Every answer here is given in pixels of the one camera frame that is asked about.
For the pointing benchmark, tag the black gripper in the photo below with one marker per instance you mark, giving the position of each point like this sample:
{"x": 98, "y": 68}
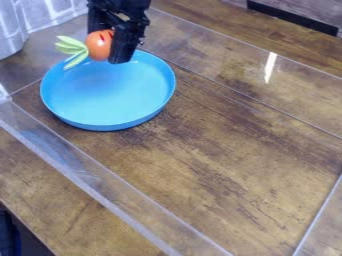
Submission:
{"x": 128, "y": 33}

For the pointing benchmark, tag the orange toy carrot green leaves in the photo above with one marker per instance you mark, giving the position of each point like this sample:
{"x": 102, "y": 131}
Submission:
{"x": 95, "y": 47}

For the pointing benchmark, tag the blue round plastic tray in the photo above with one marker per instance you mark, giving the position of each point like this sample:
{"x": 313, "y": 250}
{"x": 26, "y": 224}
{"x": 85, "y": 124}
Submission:
{"x": 103, "y": 97}

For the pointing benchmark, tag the white grey patterned curtain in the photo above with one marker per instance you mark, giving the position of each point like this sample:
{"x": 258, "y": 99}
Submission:
{"x": 26, "y": 16}

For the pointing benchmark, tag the dark baseboard strip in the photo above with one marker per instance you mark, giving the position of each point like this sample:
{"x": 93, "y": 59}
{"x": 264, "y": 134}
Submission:
{"x": 293, "y": 18}

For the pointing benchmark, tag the clear acrylic enclosure panel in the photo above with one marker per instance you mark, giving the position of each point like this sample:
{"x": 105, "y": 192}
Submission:
{"x": 174, "y": 236}

